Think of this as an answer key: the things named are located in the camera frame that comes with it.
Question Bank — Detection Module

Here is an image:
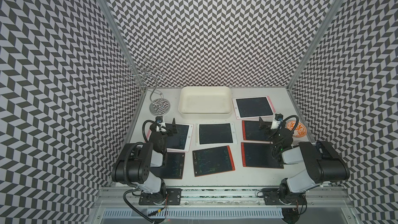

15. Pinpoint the pink writing tablet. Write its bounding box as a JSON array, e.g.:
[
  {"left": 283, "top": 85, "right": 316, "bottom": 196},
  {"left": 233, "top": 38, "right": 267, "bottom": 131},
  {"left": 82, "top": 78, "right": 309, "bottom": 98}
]
[
  {"left": 142, "top": 120, "right": 193, "bottom": 152},
  {"left": 232, "top": 95, "right": 276, "bottom": 119}
]

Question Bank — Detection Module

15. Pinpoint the red writing tablet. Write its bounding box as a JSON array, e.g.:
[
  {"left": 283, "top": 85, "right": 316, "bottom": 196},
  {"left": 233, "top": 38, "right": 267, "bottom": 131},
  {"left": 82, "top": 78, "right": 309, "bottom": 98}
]
[
  {"left": 241, "top": 143, "right": 284, "bottom": 169},
  {"left": 150, "top": 152, "right": 186, "bottom": 179},
  {"left": 192, "top": 145, "right": 235, "bottom": 177}
]

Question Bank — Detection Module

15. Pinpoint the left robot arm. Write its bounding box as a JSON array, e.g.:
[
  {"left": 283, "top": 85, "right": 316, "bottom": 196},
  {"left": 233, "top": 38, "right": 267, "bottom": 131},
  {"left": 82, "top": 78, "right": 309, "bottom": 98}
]
[{"left": 111, "top": 116, "right": 182, "bottom": 224}]

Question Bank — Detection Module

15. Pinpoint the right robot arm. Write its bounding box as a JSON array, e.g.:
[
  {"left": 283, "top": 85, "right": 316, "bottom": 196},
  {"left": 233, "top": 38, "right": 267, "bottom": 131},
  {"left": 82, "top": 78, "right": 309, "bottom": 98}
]
[{"left": 259, "top": 114, "right": 350, "bottom": 215}]

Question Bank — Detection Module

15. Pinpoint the white plastic storage box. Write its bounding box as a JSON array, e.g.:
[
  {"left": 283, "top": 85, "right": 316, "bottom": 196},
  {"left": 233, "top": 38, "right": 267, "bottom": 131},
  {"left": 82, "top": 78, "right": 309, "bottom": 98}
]
[{"left": 178, "top": 86, "right": 234, "bottom": 119}]

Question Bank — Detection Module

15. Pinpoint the orange patterned bowl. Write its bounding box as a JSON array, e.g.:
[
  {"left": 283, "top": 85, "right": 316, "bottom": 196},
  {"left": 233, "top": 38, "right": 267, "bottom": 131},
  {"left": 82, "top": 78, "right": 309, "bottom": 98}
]
[{"left": 286, "top": 121, "right": 307, "bottom": 138}]

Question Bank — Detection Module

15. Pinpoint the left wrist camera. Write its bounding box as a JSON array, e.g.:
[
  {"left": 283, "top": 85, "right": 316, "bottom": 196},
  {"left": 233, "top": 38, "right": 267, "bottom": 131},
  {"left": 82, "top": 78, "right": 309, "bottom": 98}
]
[{"left": 155, "top": 116, "right": 166, "bottom": 130}]

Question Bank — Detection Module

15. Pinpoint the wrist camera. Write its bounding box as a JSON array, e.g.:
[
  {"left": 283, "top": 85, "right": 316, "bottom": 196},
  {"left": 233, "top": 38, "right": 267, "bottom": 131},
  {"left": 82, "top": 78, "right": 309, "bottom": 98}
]
[
  {"left": 155, "top": 116, "right": 166, "bottom": 130},
  {"left": 271, "top": 113, "right": 284, "bottom": 130}
]

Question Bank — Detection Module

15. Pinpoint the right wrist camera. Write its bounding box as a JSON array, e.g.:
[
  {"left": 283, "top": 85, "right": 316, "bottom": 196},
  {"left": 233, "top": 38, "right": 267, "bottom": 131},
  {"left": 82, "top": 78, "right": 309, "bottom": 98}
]
[{"left": 271, "top": 113, "right": 284, "bottom": 130}]

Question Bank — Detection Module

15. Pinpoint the chrome wire stand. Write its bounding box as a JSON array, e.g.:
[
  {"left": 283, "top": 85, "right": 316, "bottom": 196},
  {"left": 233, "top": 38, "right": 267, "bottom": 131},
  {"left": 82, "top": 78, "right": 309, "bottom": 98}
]
[{"left": 124, "top": 56, "right": 171, "bottom": 116}]

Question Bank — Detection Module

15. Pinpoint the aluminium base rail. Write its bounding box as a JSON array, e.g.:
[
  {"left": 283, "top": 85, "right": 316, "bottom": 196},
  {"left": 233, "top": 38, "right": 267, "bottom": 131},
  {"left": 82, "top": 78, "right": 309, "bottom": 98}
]
[{"left": 86, "top": 186, "right": 361, "bottom": 224}]

